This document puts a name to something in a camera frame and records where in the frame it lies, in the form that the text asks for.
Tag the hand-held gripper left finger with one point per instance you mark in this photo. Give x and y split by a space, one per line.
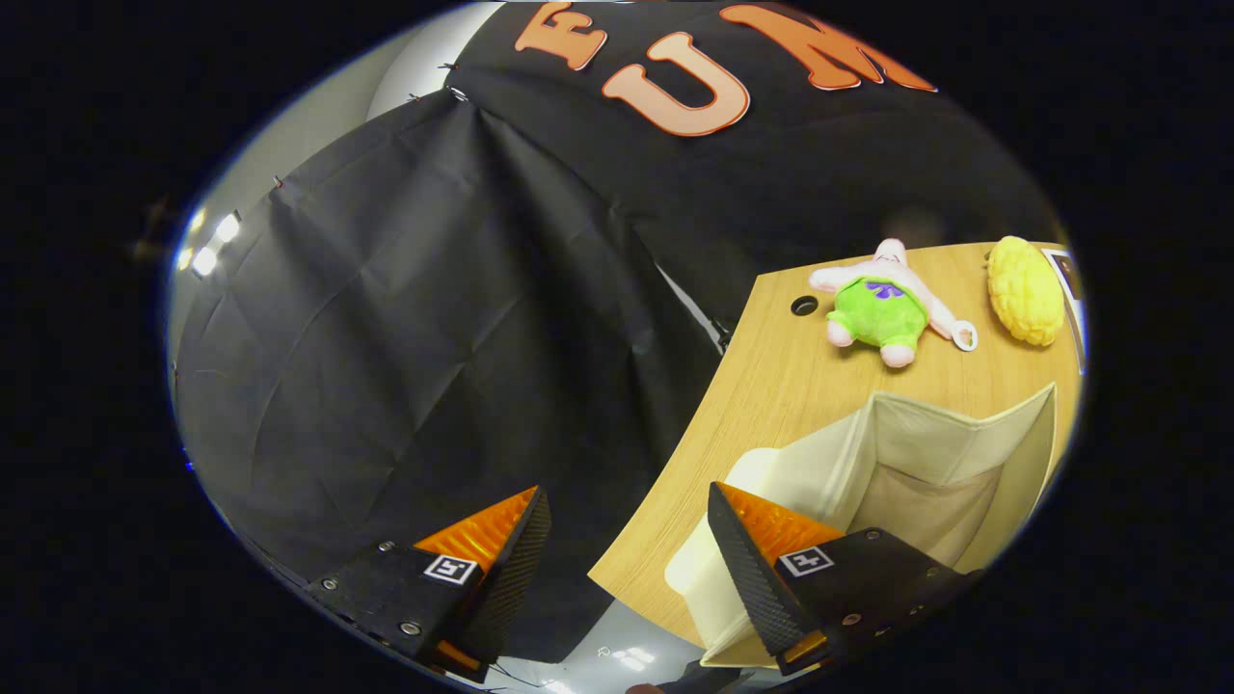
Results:
386 588

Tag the yellow plush ball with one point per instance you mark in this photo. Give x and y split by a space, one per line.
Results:
1024 289

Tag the beige fabric storage box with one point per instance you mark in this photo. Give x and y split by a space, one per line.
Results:
916 453

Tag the ceiling lights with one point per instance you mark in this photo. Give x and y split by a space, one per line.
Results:
228 227

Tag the pink and green plush toy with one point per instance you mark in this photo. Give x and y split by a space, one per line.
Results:
877 313

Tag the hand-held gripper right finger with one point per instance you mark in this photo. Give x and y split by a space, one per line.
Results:
858 588

